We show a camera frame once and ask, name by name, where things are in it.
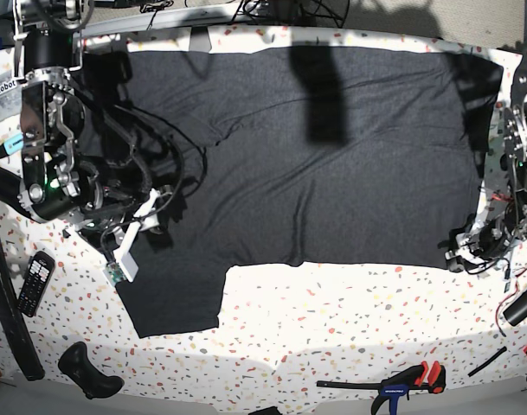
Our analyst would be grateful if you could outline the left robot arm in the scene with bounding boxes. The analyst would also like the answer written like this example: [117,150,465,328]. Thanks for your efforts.
[446,2,527,273]

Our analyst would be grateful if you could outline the long black tube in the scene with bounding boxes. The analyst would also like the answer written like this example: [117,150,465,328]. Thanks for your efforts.
[0,238,45,381]

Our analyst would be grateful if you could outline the clear LeRobot parts box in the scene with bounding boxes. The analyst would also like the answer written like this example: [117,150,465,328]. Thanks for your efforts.
[0,71,22,122]

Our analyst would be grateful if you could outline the dark grey T-shirt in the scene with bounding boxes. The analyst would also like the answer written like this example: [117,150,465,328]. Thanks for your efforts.
[77,47,503,338]

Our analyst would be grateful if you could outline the small black rod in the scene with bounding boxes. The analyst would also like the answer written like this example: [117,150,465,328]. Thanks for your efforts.
[467,346,508,377]

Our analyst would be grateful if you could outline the turquoise highlighter pen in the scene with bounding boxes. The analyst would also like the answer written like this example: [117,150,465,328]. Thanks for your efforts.
[0,132,23,159]

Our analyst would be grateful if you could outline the black folded cloth strip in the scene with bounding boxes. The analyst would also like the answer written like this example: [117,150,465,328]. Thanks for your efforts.
[0,167,31,219]

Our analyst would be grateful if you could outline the red black wire bundle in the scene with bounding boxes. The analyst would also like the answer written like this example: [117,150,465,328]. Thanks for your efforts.
[492,189,527,338]

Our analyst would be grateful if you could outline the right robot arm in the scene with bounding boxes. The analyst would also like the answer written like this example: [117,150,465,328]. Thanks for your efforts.
[12,1,185,284]

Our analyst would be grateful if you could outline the black blue bar clamp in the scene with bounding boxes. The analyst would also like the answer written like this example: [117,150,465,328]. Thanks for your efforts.
[316,361,447,415]

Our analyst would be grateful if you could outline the black game controller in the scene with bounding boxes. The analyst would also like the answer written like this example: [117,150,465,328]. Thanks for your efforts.
[58,342,125,399]

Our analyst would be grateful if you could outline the grey monitor stand base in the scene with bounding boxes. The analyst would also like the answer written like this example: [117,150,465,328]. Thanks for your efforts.
[189,27,212,53]

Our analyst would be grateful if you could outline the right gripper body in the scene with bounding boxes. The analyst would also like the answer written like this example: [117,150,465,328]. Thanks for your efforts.
[100,185,174,286]

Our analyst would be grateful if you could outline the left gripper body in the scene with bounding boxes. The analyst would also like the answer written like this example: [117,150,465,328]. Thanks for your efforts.
[445,215,515,275]

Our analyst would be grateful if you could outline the black TV remote control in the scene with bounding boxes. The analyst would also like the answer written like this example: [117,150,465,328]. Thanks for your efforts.
[17,251,55,317]

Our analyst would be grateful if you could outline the black cylinder right edge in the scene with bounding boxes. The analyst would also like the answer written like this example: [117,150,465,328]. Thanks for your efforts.
[503,289,527,327]

